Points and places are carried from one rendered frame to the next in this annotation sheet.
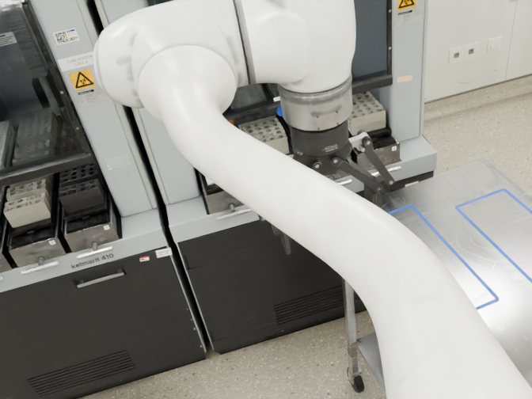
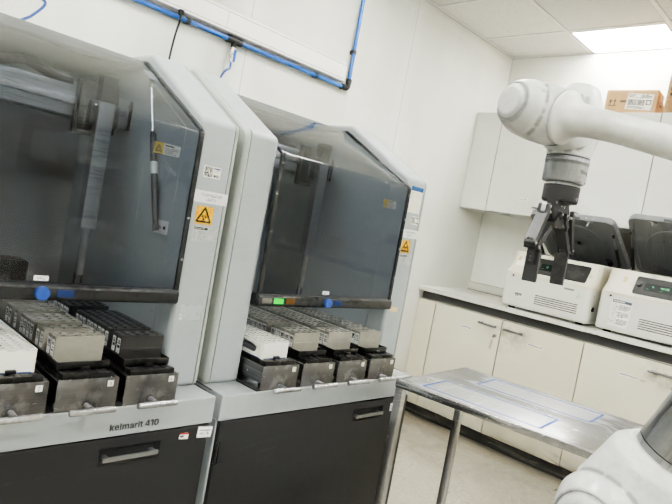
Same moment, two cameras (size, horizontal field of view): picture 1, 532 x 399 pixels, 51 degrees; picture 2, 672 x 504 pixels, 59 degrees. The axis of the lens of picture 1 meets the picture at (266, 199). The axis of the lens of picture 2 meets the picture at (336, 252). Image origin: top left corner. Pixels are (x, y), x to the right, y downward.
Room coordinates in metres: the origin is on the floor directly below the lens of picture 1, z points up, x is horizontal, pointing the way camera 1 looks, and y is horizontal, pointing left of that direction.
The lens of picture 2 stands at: (-0.11, 1.06, 1.24)
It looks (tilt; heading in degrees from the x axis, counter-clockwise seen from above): 3 degrees down; 322
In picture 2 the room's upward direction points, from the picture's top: 10 degrees clockwise
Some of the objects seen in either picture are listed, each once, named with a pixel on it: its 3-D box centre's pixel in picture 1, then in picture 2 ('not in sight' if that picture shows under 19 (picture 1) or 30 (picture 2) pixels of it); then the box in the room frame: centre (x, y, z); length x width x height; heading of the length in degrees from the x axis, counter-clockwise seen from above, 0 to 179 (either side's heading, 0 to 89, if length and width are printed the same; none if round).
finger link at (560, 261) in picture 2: (370, 206); (559, 269); (0.61, -0.15, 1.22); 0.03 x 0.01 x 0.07; 8
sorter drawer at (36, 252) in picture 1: (43, 184); (36, 349); (1.49, 0.69, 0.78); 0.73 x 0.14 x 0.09; 8
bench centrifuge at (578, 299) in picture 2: not in sight; (571, 266); (1.90, -2.43, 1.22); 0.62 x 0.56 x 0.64; 96
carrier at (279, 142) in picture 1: (269, 148); (304, 341); (1.35, -0.04, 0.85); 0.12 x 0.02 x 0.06; 98
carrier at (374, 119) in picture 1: (366, 121); (367, 339); (1.39, -0.34, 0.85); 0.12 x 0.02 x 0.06; 97
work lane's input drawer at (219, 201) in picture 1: (210, 139); (217, 344); (1.56, 0.14, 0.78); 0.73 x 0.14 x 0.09; 8
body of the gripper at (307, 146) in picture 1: (320, 145); (558, 206); (0.61, -0.08, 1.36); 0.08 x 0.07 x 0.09; 98
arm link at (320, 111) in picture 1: (315, 96); (564, 172); (0.61, -0.08, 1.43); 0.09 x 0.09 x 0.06
